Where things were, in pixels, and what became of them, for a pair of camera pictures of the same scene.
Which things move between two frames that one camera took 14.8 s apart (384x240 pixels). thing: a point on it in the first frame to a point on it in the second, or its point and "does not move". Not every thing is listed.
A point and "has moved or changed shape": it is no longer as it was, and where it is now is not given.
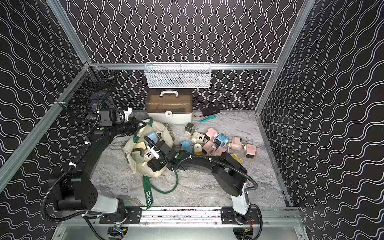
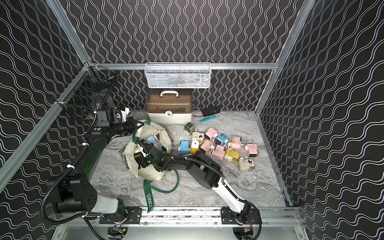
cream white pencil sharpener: x=197 y=137 does not move
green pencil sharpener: x=189 y=128 does not move
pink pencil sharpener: x=210 y=134 does not move
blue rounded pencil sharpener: x=186 y=146 has moved or changed shape
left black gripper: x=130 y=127 does not move
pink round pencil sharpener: x=236 y=145 does not move
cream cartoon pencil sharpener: x=148 y=156 has moved or changed shape
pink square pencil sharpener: x=251 y=151 does not move
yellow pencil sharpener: x=198 y=149 has moved or changed shape
